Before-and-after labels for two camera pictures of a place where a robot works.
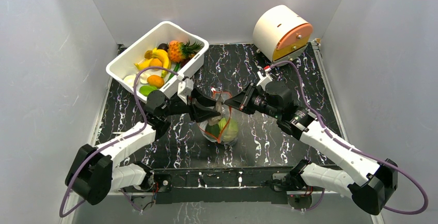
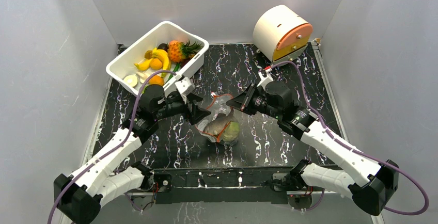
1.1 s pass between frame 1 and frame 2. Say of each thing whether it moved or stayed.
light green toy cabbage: stayed
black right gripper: stayed
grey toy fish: moved
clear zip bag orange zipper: stayed
